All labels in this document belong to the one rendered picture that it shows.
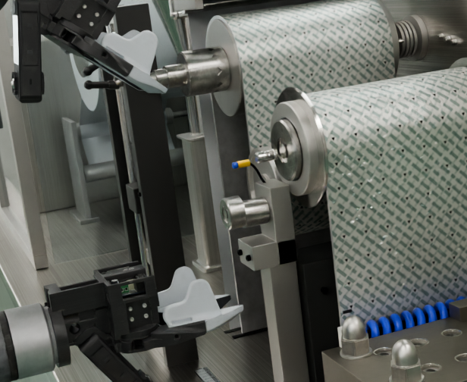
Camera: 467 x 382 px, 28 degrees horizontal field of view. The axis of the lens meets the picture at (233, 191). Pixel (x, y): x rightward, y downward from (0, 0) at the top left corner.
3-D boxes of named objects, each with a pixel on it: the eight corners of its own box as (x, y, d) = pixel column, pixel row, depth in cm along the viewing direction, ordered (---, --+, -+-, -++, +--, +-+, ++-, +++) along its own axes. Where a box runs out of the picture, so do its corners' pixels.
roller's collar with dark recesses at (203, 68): (179, 95, 139) (173, 51, 137) (217, 89, 140) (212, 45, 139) (192, 98, 133) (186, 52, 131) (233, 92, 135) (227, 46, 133)
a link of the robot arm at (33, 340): (22, 389, 98) (11, 364, 106) (65, 378, 100) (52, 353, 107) (9, 321, 97) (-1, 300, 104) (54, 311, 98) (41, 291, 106)
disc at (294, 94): (280, 196, 124) (267, 83, 121) (283, 195, 124) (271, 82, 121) (330, 217, 110) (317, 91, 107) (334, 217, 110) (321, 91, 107)
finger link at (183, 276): (226, 259, 110) (154, 280, 106) (232, 307, 112) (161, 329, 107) (213, 254, 113) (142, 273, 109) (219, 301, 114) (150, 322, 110)
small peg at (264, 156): (255, 164, 117) (252, 153, 117) (276, 160, 117) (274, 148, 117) (258, 163, 115) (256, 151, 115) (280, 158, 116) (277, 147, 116)
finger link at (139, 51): (191, 54, 106) (119, 10, 104) (164, 100, 106) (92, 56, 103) (186, 56, 109) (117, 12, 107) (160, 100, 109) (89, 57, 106)
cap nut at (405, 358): (383, 378, 101) (379, 338, 100) (412, 369, 102) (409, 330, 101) (400, 390, 97) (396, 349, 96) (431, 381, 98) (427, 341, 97)
